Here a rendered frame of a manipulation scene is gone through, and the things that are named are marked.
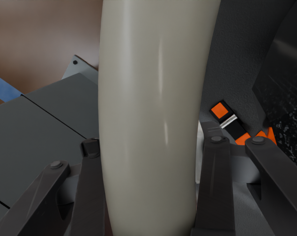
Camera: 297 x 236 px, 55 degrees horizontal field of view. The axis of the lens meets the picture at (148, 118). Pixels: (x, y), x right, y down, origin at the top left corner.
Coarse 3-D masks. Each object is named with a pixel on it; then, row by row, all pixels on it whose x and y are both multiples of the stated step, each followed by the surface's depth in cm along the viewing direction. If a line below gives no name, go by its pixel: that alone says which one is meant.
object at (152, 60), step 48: (144, 0) 6; (192, 0) 6; (144, 48) 6; (192, 48) 7; (144, 96) 7; (192, 96) 7; (144, 144) 7; (192, 144) 8; (144, 192) 8; (192, 192) 9
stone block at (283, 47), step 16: (288, 16) 87; (288, 32) 78; (272, 48) 84; (288, 48) 70; (272, 64) 75; (288, 64) 64; (256, 80) 82; (272, 80) 68; (288, 80) 59; (256, 96) 73; (272, 96) 62; (288, 96) 54; (272, 112) 57; (288, 112) 50; (272, 128) 55; (288, 128) 51; (288, 144) 52
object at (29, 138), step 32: (32, 96) 86; (64, 96) 97; (96, 96) 111; (0, 128) 68; (32, 128) 75; (64, 128) 83; (96, 128) 92; (0, 160) 61; (32, 160) 66; (0, 192) 55
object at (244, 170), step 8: (208, 128) 17; (216, 128) 16; (208, 136) 16; (232, 144) 14; (232, 152) 14; (240, 152) 14; (232, 160) 13; (240, 160) 13; (248, 160) 13; (232, 168) 14; (240, 168) 13; (248, 168) 13; (256, 168) 13; (232, 176) 14; (240, 176) 14; (248, 176) 13; (256, 176) 13
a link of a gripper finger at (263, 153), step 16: (256, 144) 13; (272, 144) 13; (256, 160) 12; (272, 160) 12; (288, 160) 11; (272, 176) 11; (288, 176) 10; (256, 192) 13; (272, 192) 11; (288, 192) 10; (272, 208) 11; (288, 208) 9; (272, 224) 11; (288, 224) 9
